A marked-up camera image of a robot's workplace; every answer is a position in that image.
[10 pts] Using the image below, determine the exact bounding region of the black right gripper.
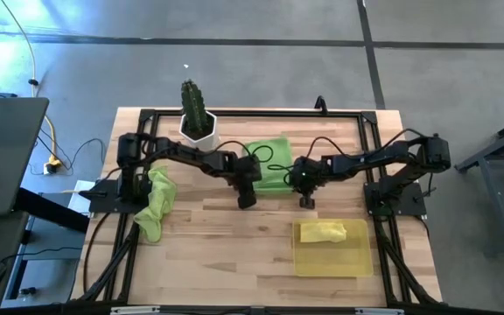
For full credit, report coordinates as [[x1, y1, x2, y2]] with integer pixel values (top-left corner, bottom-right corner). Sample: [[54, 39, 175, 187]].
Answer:
[[290, 157, 323, 210]]

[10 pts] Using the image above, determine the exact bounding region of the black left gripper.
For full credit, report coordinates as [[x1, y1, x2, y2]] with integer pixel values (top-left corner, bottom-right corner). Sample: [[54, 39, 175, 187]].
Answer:
[[233, 155, 263, 210]]

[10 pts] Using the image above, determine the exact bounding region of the yellow microfiber towel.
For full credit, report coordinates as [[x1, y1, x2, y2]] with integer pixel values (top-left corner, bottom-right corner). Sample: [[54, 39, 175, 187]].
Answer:
[[299, 220, 348, 244]]

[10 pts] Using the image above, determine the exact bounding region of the light green microfiber towel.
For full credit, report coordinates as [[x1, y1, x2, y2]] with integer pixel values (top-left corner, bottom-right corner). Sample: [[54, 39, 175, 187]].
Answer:
[[133, 165, 178, 244]]

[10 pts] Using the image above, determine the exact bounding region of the yellow translucent plastic basket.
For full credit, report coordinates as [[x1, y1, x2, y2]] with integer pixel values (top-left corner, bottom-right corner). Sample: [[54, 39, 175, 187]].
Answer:
[[292, 217, 375, 279]]

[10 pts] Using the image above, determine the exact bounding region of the green cactus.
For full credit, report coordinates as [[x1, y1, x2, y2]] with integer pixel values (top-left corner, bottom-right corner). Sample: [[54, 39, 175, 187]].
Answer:
[[180, 79, 210, 137]]

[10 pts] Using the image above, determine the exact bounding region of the white paper sheet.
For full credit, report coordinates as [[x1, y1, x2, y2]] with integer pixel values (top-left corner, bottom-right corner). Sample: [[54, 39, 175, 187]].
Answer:
[[66, 179, 96, 216]]

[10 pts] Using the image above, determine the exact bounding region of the black desk bar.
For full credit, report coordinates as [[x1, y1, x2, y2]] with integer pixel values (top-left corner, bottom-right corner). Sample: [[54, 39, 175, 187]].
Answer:
[[13, 187, 91, 234]]

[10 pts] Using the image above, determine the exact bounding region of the yellow power strip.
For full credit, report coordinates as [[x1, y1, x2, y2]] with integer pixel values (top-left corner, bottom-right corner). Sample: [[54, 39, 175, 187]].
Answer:
[[43, 157, 64, 175]]

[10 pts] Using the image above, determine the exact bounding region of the grey metal shelf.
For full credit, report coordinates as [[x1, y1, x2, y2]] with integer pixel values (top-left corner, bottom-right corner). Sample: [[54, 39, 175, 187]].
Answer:
[[0, 216, 88, 307]]

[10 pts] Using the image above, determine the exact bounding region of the dark grey desk top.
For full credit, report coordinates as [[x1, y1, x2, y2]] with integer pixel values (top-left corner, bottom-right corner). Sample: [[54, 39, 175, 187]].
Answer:
[[0, 96, 51, 217]]

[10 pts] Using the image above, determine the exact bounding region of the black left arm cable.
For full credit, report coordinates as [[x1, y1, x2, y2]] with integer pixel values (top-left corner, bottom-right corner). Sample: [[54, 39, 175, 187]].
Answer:
[[210, 139, 275, 165]]

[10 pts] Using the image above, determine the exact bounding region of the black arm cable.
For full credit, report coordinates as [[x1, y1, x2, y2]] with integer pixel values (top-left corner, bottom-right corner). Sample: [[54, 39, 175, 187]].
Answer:
[[267, 128, 428, 185], [210, 139, 275, 165]]

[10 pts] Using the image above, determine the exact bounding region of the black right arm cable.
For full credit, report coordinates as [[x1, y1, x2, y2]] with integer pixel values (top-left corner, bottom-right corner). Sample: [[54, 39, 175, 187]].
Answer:
[[267, 128, 428, 185]]

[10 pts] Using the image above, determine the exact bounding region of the black aluminium table frame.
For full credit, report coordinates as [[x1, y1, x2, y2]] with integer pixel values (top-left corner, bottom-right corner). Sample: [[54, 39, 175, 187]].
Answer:
[[74, 107, 444, 307]]

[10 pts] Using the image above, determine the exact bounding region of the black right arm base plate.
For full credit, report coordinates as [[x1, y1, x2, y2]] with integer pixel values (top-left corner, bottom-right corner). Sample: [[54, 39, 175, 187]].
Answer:
[[363, 181, 428, 218]]

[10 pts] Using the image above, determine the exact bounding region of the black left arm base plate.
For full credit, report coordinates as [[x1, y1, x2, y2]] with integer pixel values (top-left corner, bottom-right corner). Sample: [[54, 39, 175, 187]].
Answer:
[[79, 178, 148, 214]]

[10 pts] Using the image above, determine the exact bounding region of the yellow power cable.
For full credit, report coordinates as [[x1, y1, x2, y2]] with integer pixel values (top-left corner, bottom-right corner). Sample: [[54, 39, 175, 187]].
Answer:
[[0, 0, 63, 170]]

